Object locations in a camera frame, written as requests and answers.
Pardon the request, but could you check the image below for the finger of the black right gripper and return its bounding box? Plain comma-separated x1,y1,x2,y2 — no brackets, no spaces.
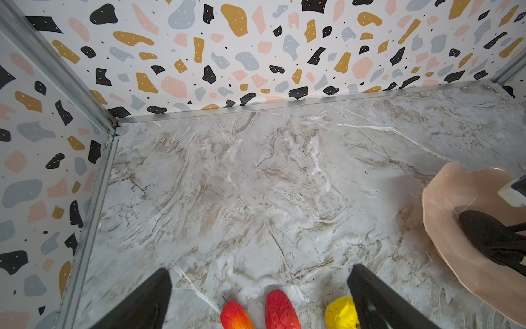
458,211,525,276

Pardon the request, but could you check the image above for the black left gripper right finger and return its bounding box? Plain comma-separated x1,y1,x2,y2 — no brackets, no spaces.
347,264,438,328

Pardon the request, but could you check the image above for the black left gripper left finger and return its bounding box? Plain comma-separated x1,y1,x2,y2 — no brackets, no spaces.
92,268,172,329

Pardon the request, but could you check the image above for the yellow fake lemon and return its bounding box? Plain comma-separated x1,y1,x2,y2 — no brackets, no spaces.
325,296,360,329

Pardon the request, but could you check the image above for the red orange fake peach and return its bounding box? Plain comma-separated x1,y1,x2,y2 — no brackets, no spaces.
220,301,255,329

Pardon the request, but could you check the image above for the red fake strawberry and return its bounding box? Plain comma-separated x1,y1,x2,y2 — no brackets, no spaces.
265,289,301,329

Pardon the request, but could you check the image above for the pink wavy fruit bowl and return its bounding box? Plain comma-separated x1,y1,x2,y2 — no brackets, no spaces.
422,163,525,326

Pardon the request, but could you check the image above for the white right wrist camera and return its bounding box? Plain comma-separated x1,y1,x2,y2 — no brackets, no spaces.
497,175,526,208

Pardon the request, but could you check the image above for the aluminium left corner post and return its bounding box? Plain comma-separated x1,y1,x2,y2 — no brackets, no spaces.
1,1,118,136

